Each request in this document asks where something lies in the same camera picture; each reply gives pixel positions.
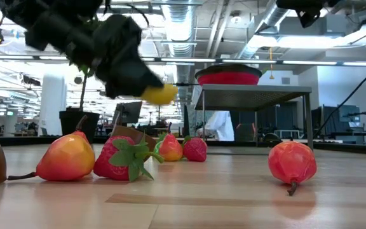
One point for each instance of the black dome object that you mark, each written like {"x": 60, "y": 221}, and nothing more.
{"x": 271, "y": 137}

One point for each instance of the yellow lemon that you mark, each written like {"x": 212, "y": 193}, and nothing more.
{"x": 162, "y": 94}

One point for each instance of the person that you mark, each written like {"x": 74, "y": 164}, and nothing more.
{"x": 219, "y": 125}

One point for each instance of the large leafy strawberry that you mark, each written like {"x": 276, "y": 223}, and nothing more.
{"x": 111, "y": 162}

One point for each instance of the black metal rack frame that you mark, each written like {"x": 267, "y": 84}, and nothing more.
{"x": 183, "y": 84}

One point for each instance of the orange yellow pear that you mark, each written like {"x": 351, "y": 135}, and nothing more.
{"x": 67, "y": 157}

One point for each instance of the white ceiling sensor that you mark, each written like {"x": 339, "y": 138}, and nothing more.
{"x": 235, "y": 18}

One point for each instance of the long ceiling light strip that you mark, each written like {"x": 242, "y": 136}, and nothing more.
{"x": 234, "y": 60}

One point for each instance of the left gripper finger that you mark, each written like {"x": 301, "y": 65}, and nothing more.
{"x": 116, "y": 82}
{"x": 132, "y": 60}

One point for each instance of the dark computer monitor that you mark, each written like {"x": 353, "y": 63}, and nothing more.
{"x": 130, "y": 111}
{"x": 348, "y": 113}

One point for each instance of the green plant in black pot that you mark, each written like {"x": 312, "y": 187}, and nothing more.
{"x": 79, "y": 124}

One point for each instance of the orange red peach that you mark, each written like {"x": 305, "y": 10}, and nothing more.
{"x": 171, "y": 150}

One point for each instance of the white building column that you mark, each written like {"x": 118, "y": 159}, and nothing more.
{"x": 53, "y": 101}

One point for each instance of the silver ventilation duct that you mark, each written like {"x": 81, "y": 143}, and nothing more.
{"x": 267, "y": 28}
{"x": 180, "y": 28}

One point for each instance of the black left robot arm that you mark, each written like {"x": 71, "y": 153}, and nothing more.
{"x": 17, "y": 9}

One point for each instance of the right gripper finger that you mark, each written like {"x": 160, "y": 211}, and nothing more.
{"x": 300, "y": 4}

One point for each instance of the red collapsible bowl grey rim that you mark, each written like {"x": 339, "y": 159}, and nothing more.
{"x": 227, "y": 78}

